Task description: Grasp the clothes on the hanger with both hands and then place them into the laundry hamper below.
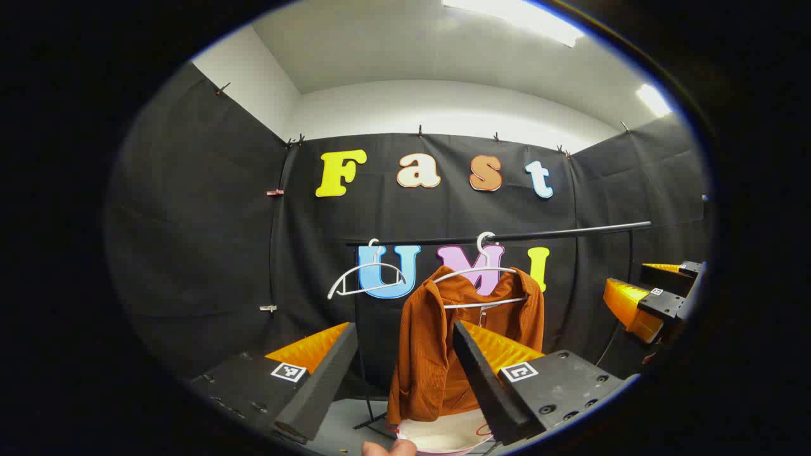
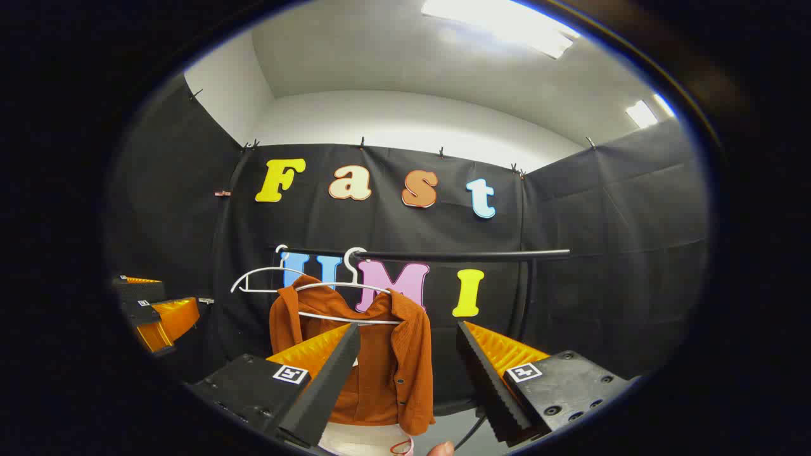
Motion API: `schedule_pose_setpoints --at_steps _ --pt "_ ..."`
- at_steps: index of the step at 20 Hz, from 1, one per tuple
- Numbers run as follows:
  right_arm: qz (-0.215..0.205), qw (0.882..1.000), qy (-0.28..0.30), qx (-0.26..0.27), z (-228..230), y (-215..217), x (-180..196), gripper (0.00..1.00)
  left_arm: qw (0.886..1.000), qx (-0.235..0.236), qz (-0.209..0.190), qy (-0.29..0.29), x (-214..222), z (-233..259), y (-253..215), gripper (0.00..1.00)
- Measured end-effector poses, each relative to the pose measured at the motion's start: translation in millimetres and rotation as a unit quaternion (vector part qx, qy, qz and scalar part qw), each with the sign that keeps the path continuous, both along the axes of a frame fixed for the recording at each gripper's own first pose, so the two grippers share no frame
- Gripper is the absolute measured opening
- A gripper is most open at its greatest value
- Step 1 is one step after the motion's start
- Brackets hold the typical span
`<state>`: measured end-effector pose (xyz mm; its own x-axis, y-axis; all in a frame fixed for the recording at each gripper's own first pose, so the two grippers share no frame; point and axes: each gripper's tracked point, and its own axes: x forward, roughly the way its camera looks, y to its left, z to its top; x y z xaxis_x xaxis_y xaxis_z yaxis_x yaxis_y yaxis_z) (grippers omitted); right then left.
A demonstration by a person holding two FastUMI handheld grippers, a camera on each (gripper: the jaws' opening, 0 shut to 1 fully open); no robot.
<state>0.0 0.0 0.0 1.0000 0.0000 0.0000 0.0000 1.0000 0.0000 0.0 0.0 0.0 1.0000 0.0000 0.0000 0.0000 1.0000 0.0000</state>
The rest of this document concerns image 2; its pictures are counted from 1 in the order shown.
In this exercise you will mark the white laundry hamper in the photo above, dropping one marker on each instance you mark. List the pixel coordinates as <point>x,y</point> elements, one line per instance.
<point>361,440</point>

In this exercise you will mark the long ceiling light panel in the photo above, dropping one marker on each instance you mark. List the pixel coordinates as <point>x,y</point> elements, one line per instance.
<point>507,22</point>

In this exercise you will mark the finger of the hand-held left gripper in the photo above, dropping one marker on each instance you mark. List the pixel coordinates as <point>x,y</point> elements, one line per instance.
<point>142,291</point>
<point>142,313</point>

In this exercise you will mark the small ceiling light panel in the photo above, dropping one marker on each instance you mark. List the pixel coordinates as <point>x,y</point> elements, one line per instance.
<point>643,114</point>

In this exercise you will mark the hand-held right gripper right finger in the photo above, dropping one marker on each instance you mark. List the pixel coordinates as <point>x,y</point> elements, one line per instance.
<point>491,392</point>

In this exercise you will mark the black backdrop cloth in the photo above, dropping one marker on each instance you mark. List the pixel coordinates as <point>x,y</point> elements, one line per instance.
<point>570,209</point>

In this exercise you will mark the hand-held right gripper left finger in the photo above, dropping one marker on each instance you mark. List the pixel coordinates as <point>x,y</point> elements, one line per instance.
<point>329,386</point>

